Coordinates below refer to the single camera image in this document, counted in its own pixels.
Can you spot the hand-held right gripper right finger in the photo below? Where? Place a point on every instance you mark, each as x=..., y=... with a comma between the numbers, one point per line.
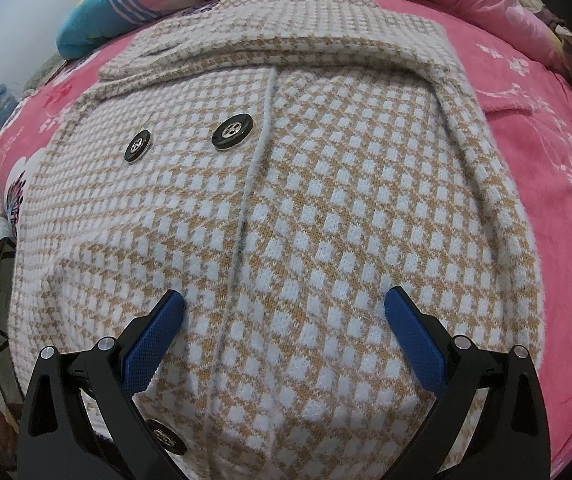
x=416, y=340

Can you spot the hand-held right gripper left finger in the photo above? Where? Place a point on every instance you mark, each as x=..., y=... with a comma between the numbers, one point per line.
x=153, y=335

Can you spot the beige white checked knit coat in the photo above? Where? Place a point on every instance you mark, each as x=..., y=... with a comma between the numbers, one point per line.
x=316, y=185

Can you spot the pink floral blanket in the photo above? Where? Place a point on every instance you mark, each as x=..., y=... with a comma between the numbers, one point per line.
x=541, y=160

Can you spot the blue plastic container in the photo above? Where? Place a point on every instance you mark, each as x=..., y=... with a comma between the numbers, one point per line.
x=0, y=102

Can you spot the grey patterned cloth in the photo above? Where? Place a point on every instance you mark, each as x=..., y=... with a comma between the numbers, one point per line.
x=40, y=74

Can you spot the pink and teal quilt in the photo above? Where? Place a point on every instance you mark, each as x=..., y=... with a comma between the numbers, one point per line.
x=95, y=15

